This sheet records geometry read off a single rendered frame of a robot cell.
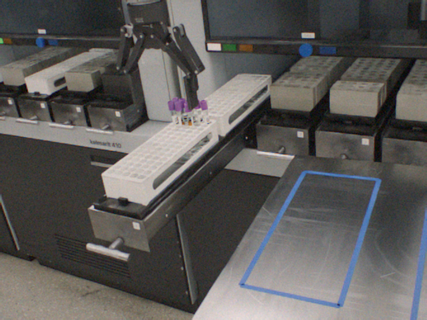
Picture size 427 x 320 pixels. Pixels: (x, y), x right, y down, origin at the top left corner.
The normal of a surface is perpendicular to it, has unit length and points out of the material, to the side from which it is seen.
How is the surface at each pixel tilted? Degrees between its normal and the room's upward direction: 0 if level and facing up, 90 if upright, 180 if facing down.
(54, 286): 0
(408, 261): 0
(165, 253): 90
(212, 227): 90
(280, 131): 90
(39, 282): 0
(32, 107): 90
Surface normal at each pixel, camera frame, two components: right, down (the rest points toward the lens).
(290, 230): -0.11, -0.88
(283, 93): -0.47, 0.45
